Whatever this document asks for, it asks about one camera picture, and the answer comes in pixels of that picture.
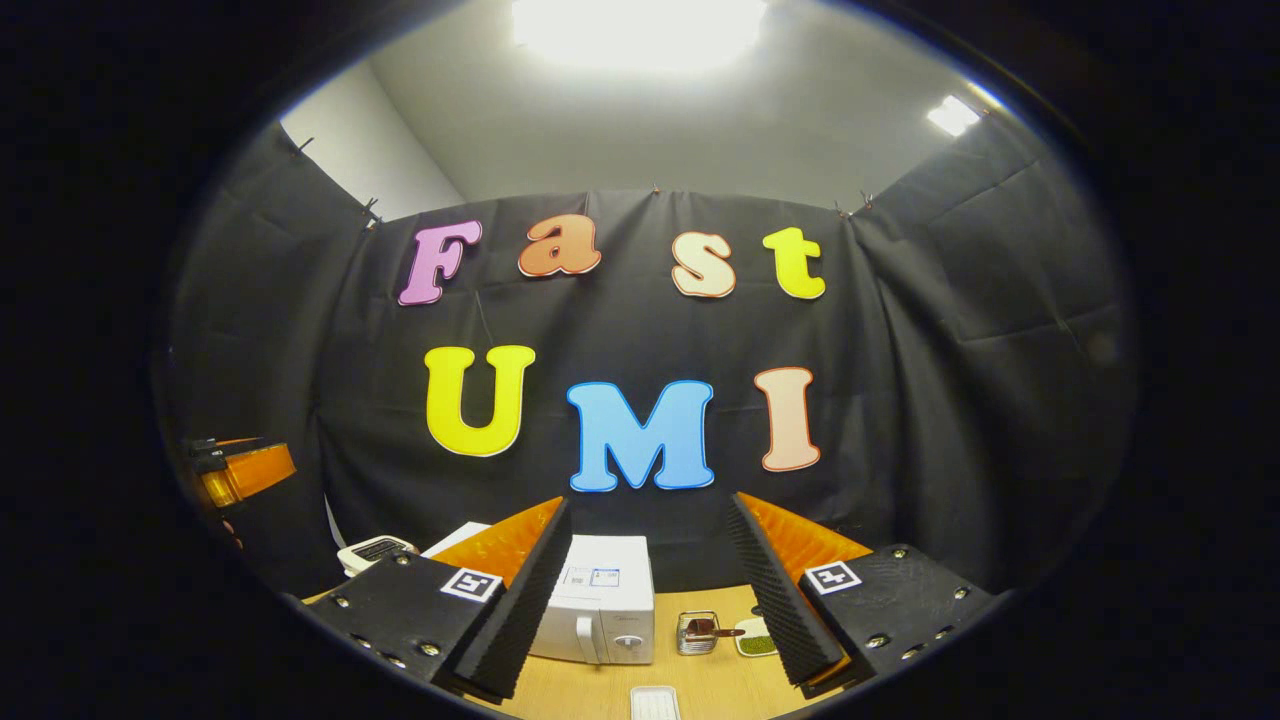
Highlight metal wire basket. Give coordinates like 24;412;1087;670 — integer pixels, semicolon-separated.
676;610;721;657

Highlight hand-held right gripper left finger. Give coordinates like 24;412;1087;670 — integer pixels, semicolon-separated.
305;497;574;704

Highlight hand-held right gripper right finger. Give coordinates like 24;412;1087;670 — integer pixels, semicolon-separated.
727;491;1001;699

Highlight white toaster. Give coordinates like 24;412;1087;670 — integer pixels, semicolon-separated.
337;536;419;579

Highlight white rectangular tray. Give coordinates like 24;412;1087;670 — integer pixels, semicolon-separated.
630;685;683;720

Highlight black backdrop cloth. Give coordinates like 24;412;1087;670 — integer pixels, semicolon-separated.
160;110;1136;601

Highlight small ceiling light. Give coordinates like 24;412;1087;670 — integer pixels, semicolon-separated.
925;95;986;138

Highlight white microwave oven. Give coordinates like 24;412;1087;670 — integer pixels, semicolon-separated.
420;520;657;665

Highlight white divided dish with beans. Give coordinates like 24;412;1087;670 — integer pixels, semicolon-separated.
735;615;779;658

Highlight large ceiling light panel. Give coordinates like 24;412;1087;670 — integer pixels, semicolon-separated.
510;0;771;73

